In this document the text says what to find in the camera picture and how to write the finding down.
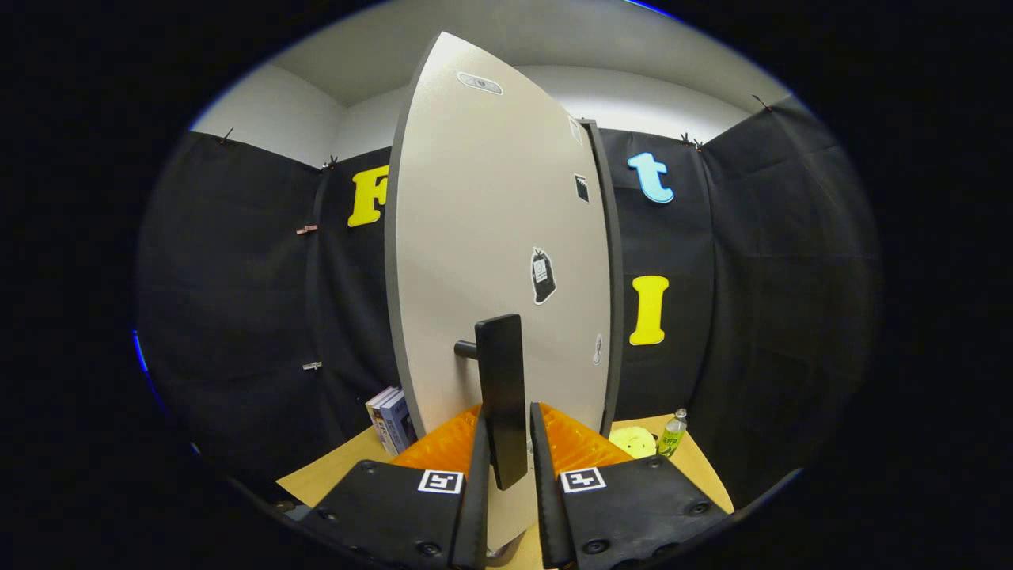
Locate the grey shoe cabinet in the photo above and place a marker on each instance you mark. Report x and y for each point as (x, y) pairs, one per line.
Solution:
(617, 277)

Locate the green drink bottle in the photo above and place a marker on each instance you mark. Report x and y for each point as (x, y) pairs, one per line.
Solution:
(671, 435)

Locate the black backdrop cloth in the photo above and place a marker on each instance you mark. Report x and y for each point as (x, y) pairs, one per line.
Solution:
(237, 317)

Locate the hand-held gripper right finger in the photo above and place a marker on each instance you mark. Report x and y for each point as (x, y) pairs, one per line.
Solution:
(550, 514)

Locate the blue-cover book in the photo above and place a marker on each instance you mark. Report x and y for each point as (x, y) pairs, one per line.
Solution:
(398, 419)

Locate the black clip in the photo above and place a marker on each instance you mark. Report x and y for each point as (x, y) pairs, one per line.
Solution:
(761, 101)
(329, 162)
(225, 136)
(688, 140)

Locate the beige shoe cabinet door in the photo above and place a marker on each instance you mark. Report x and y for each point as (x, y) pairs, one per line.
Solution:
(475, 198)

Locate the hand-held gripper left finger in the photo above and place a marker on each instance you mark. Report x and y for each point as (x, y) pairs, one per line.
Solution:
(475, 514)

